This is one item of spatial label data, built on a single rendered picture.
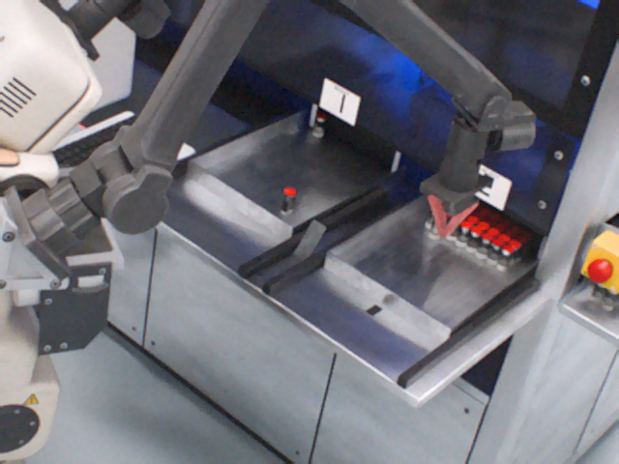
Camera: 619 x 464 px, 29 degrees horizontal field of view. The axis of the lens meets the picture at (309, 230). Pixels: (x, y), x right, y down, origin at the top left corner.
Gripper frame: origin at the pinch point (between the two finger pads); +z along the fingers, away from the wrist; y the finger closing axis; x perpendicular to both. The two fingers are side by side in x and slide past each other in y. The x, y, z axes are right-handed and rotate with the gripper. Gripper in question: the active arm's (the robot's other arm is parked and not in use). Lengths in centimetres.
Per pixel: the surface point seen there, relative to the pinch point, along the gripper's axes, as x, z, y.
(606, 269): -18.1, 8.1, 24.3
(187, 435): 64, 107, 19
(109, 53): 91, 14, 13
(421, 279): 7.9, 20.3, 11.5
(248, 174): 48, 19, 10
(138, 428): 73, 107, 12
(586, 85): -3.6, -18.5, 27.7
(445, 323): -1.8, 20.3, 5.3
